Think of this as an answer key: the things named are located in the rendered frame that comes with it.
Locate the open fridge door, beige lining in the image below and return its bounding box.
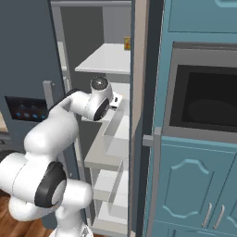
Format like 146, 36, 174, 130
127, 0, 167, 237

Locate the teal cupboard housing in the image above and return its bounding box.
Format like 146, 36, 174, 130
143, 0, 237, 237

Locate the long grey fridge door handle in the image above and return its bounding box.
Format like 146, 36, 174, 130
142, 126, 163, 237

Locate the fridge body with grey interior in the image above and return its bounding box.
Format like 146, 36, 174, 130
49, 0, 134, 237

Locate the built-in grey microwave oven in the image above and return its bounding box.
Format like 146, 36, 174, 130
162, 41, 237, 144

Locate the silver cupboard handle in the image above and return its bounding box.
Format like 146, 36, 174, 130
201, 202, 214, 230
212, 205, 226, 231

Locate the yellow orange carton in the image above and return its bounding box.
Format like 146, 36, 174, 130
123, 36, 131, 51

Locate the teal cupboard door, arched panel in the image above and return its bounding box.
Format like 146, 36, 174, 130
208, 160, 237, 237
153, 143, 237, 227

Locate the teal cupboard door, plain panel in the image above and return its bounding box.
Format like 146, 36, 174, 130
168, 0, 237, 34

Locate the dark grey fridge door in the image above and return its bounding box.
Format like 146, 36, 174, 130
0, 0, 81, 230

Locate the white fridge shelf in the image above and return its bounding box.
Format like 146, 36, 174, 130
74, 42, 131, 76

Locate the grey fridge shelf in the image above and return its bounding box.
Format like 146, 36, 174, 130
83, 99, 131, 172

